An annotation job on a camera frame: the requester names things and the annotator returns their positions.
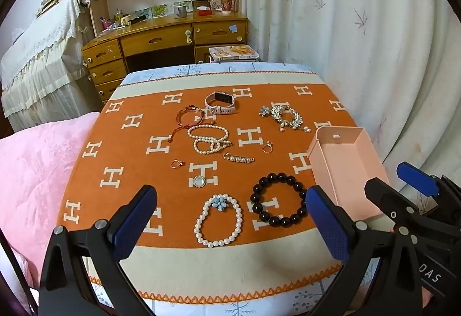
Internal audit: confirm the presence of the pearl necklace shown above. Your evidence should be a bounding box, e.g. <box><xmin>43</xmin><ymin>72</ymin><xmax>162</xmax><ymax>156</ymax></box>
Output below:
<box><xmin>187</xmin><ymin>124</ymin><xmax>235</xmax><ymax>155</ymax></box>

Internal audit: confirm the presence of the pink quilted blanket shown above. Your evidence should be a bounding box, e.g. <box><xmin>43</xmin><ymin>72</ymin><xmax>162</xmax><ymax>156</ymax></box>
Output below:
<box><xmin>0</xmin><ymin>111</ymin><xmax>105</xmax><ymax>302</ymax></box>

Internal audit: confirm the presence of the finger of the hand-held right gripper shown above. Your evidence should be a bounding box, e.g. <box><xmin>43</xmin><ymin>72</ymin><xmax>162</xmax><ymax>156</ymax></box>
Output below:
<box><xmin>396</xmin><ymin>162</ymin><xmax>461</xmax><ymax>219</ymax></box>
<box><xmin>364</xmin><ymin>177</ymin><xmax>433</xmax><ymax>234</ymax></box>

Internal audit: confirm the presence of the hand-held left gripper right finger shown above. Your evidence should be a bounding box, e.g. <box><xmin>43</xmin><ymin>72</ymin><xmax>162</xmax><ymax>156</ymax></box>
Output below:
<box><xmin>304</xmin><ymin>184</ymin><xmax>424</xmax><ymax>316</ymax></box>

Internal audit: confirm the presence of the orange patterned blanket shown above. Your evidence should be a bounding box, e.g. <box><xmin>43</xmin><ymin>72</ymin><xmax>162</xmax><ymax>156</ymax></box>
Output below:
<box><xmin>58</xmin><ymin>71</ymin><xmax>359</xmax><ymax>304</ymax></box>

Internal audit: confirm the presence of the pink strap smartwatch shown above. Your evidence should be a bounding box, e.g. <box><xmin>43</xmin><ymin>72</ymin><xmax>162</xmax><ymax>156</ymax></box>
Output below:
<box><xmin>205</xmin><ymin>92</ymin><xmax>237</xmax><ymax>115</ymax></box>

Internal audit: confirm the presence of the stack of books on stool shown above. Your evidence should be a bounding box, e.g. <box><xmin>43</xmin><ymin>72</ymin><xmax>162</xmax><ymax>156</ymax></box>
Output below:
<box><xmin>209</xmin><ymin>45</ymin><xmax>260</xmax><ymax>63</ymax></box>

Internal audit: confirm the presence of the white lace furniture cover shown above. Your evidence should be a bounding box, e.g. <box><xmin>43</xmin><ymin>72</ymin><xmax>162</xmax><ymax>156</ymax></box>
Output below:
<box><xmin>0</xmin><ymin>0</ymin><xmax>98</xmax><ymax>126</ymax></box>

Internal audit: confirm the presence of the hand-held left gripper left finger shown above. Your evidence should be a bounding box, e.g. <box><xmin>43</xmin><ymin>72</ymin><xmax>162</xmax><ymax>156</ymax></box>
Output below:
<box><xmin>38</xmin><ymin>184</ymin><xmax>159</xmax><ymax>316</ymax></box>

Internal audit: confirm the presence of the black bead bracelet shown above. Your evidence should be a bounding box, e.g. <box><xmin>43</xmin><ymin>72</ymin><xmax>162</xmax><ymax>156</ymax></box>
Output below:
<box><xmin>251</xmin><ymin>174</ymin><xmax>308</xmax><ymax>228</ymax></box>

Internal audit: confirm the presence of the pearl bracelet with blue flower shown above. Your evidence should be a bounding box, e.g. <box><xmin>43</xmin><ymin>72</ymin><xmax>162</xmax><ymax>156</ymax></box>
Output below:
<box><xmin>195</xmin><ymin>194</ymin><xmax>243</xmax><ymax>248</ymax></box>

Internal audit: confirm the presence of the white leaf print curtain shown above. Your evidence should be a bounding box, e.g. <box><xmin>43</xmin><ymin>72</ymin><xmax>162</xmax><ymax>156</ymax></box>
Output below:
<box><xmin>239</xmin><ymin>0</ymin><xmax>461</xmax><ymax>194</ymax></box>

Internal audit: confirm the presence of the pink cardboard box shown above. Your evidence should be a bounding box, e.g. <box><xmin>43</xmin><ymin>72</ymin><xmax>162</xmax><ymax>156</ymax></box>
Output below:
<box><xmin>306</xmin><ymin>126</ymin><xmax>395</xmax><ymax>232</ymax></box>

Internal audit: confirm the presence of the crystal wreath brooch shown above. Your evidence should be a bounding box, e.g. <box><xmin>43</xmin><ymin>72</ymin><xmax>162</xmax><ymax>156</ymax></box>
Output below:
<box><xmin>270</xmin><ymin>104</ymin><xmax>310</xmax><ymax>133</ymax></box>

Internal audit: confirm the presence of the wooden desk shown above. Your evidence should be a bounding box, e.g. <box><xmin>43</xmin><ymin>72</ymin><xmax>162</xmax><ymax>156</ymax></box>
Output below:
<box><xmin>82</xmin><ymin>12</ymin><xmax>249</xmax><ymax>102</ymax></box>

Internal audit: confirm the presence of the pearl bar hair clip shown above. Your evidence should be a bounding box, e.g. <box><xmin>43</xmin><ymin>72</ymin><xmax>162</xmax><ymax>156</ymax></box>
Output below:
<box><xmin>222</xmin><ymin>153</ymin><xmax>256</xmax><ymax>163</ymax></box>

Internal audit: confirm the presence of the red cord bangle bracelet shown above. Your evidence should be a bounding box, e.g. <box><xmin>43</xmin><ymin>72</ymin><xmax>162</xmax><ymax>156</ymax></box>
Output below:
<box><xmin>167</xmin><ymin>105</ymin><xmax>217</xmax><ymax>142</ymax></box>

